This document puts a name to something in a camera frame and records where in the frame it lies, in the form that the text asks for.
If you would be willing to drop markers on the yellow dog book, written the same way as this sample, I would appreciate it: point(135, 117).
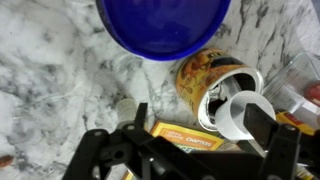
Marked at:
point(186, 140)

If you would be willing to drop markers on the blue lidded can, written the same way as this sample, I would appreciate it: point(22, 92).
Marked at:
point(163, 23)

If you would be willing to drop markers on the white plastic scoop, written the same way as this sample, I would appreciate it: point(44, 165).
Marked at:
point(233, 116)

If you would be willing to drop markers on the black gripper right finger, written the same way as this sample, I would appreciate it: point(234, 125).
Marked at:
point(266, 126)

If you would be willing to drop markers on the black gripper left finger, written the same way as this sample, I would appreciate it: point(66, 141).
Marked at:
point(90, 146)

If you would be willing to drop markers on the yellow medicine box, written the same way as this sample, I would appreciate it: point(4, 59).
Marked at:
point(293, 121)

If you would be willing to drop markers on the brown almond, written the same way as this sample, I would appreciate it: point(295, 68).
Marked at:
point(5, 160)

